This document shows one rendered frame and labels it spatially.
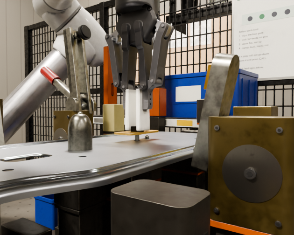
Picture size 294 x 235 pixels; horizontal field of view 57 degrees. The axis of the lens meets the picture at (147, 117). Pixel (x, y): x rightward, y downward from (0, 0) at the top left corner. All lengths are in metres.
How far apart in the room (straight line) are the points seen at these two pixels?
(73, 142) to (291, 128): 0.25
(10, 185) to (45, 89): 0.79
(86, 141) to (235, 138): 0.18
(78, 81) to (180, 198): 0.41
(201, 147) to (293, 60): 0.65
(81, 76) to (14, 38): 3.18
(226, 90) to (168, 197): 0.16
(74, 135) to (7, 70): 3.27
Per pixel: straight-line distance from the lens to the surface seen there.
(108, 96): 0.63
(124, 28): 0.48
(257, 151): 0.30
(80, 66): 0.58
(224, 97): 0.32
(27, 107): 1.01
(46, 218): 0.91
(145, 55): 0.45
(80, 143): 0.36
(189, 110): 0.81
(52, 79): 0.62
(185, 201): 0.20
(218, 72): 0.32
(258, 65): 0.95
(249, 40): 0.97
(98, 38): 1.01
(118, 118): 0.59
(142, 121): 0.45
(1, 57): 3.59
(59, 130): 0.57
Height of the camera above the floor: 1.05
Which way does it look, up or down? 2 degrees down
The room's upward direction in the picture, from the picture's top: straight up
